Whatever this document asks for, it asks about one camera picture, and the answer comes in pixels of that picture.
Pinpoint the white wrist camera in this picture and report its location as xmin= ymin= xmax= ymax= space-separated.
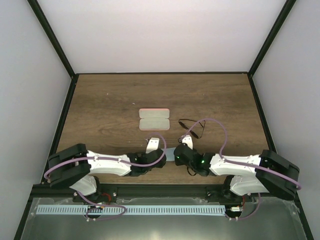
xmin=178 ymin=134 xmax=193 ymax=149
xmin=145 ymin=137 xmax=160 ymax=154

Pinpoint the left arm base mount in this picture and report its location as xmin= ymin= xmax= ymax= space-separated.
xmin=70 ymin=184 xmax=118 ymax=203

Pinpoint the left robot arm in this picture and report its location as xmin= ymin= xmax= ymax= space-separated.
xmin=44 ymin=138 xmax=166 ymax=202

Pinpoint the light blue cleaning cloth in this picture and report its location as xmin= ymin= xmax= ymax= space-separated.
xmin=163 ymin=147 xmax=176 ymax=162

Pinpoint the grey metal front plate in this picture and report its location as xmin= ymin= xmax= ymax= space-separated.
xmin=21 ymin=197 xmax=307 ymax=240

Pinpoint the light blue slotted strip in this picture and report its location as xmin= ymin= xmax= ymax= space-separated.
xmin=36 ymin=204 xmax=226 ymax=216

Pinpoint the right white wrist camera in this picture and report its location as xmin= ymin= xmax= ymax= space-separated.
xmin=178 ymin=134 xmax=193 ymax=149

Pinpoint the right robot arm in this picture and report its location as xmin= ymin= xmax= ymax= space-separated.
xmin=173 ymin=143 xmax=301 ymax=202

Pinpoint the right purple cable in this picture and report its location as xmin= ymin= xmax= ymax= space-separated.
xmin=184 ymin=118 xmax=302 ymax=221

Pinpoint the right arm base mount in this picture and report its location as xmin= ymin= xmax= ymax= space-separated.
xmin=205 ymin=184 xmax=243 ymax=205

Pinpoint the black aluminium frame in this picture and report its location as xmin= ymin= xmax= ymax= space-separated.
xmin=14 ymin=0 xmax=315 ymax=240

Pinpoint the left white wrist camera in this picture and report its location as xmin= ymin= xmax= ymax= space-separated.
xmin=145 ymin=137 xmax=160 ymax=154

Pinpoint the pink glasses case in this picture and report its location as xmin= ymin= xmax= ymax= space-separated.
xmin=138 ymin=108 xmax=170 ymax=131

